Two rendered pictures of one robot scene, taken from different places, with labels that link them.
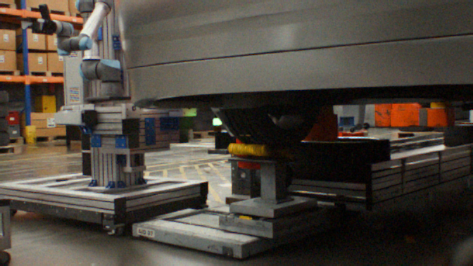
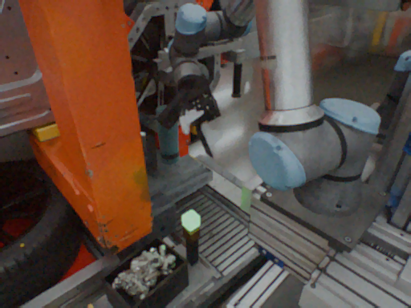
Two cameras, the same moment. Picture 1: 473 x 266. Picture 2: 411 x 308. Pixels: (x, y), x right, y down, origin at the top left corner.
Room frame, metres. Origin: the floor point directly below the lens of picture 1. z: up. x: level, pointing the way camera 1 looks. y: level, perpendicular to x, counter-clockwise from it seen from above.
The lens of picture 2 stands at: (4.51, 0.21, 1.32)
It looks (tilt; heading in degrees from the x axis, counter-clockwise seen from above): 34 degrees down; 187
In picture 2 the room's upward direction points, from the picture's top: straight up
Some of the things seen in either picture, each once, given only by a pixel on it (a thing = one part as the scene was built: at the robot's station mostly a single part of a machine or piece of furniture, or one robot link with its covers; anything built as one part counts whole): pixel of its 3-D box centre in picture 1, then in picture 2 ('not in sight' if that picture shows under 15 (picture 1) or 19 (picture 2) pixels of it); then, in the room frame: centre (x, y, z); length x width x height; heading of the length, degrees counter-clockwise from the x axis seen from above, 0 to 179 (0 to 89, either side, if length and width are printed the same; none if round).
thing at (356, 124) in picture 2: not in sight; (340, 135); (3.92, 0.42, 0.98); 0.13 x 0.12 x 0.14; 127
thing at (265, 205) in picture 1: (273, 183); (159, 152); (3.08, -0.22, 0.32); 0.40 x 0.30 x 0.28; 138
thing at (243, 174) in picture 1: (269, 184); (138, 212); (3.49, -0.23, 0.26); 0.42 x 0.18 x 0.35; 48
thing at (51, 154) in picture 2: (295, 112); (68, 144); (3.60, -0.40, 0.69); 0.52 x 0.17 x 0.35; 48
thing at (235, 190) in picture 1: (241, 181); not in sight; (4.04, -0.06, 0.21); 0.10 x 0.10 x 0.42; 48
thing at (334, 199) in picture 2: not in sight; (330, 177); (3.92, 0.43, 0.87); 0.15 x 0.15 x 0.10
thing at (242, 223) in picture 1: (274, 217); (161, 178); (3.08, -0.22, 0.13); 0.50 x 0.36 x 0.10; 138
